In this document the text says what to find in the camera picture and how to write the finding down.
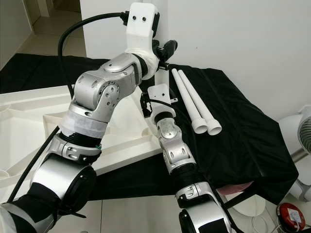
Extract white door frame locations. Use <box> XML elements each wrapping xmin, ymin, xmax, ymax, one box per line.
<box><xmin>29</xmin><ymin>0</ymin><xmax>54</xmax><ymax>17</ymax></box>

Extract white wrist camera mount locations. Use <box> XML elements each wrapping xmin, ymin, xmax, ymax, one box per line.
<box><xmin>148</xmin><ymin>83</ymin><xmax>175</xmax><ymax>128</ymax></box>
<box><xmin>125</xmin><ymin>2</ymin><xmax>161</xmax><ymax>59</ymax></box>

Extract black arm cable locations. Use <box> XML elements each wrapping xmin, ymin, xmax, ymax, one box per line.
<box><xmin>7</xmin><ymin>12</ymin><xmax>131</xmax><ymax>204</ymax></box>
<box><xmin>153</xmin><ymin>97</ymin><xmax>197</xmax><ymax>161</ymax></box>

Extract red round floor device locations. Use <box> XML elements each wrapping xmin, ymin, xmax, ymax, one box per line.
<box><xmin>277</xmin><ymin>203</ymin><xmax>307</xmax><ymax>231</ymax></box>

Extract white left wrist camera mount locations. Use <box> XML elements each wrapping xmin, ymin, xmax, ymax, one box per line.
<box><xmin>125</xmin><ymin>2</ymin><xmax>161</xmax><ymax>59</ymax></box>

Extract black table cloth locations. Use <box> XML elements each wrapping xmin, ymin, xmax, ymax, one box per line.
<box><xmin>0</xmin><ymin>52</ymin><xmax>299</xmax><ymax>202</ymax></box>

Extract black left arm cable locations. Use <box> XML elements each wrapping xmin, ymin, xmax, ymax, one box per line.
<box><xmin>7</xmin><ymin>12</ymin><xmax>131</xmax><ymax>204</ymax></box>

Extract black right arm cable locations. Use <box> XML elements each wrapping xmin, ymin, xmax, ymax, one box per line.
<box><xmin>153</xmin><ymin>97</ymin><xmax>197</xmax><ymax>161</ymax></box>

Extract pink rounded object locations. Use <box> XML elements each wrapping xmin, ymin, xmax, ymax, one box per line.
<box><xmin>219</xmin><ymin>181</ymin><xmax>256</xmax><ymax>196</ymax></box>

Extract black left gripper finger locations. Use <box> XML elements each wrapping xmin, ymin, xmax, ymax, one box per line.
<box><xmin>160</xmin><ymin>40</ymin><xmax>178</xmax><ymax>64</ymax></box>

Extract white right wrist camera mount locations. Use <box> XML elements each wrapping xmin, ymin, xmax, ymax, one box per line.
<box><xmin>148</xmin><ymin>83</ymin><xmax>175</xmax><ymax>128</ymax></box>

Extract black metal table leg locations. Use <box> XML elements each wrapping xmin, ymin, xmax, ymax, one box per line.
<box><xmin>223</xmin><ymin>189</ymin><xmax>258</xmax><ymax>209</ymax></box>

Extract white floor cable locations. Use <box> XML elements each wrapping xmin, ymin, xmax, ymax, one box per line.
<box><xmin>253</xmin><ymin>216</ymin><xmax>280</xmax><ymax>233</ymax></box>

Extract white plastic children table top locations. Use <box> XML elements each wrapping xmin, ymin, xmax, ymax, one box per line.
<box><xmin>0</xmin><ymin>85</ymin><xmax>171</xmax><ymax>178</ymax></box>

